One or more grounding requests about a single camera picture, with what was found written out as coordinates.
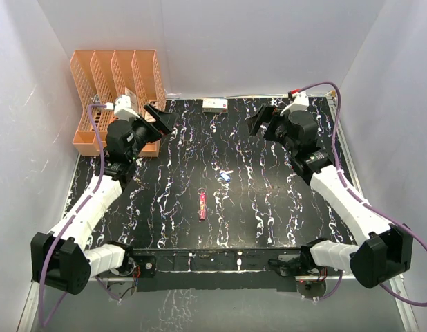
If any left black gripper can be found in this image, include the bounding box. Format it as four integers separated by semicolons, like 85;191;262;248
125;104;178;161

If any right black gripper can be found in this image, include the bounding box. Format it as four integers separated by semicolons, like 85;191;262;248
247;104;298;156

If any key with blue tag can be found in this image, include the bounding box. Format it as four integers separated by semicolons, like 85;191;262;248
219;170;233;182

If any pink strap keyring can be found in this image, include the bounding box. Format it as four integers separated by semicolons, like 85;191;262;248
198;188;207;221

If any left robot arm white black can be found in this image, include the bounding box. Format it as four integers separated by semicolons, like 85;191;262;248
30;104;178;295

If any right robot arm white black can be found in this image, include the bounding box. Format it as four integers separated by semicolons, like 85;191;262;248
245;105;413;288

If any white small cardboard box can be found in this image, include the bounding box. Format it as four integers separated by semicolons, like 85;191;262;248
202;98;228;113

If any orange plastic file organizer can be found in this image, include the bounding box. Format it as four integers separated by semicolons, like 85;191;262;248
72;49;167;158

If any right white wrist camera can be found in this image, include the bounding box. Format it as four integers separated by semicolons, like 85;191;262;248
280;89;309;116

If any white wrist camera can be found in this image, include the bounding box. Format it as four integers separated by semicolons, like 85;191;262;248
280;89;309;116
114;95;140;121

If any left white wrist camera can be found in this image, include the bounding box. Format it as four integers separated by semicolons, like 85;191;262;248
114;95;140;121

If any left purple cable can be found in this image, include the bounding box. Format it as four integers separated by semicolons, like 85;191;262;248
38;102;115;328

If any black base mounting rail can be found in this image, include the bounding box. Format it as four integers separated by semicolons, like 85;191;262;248
95;241;342;294

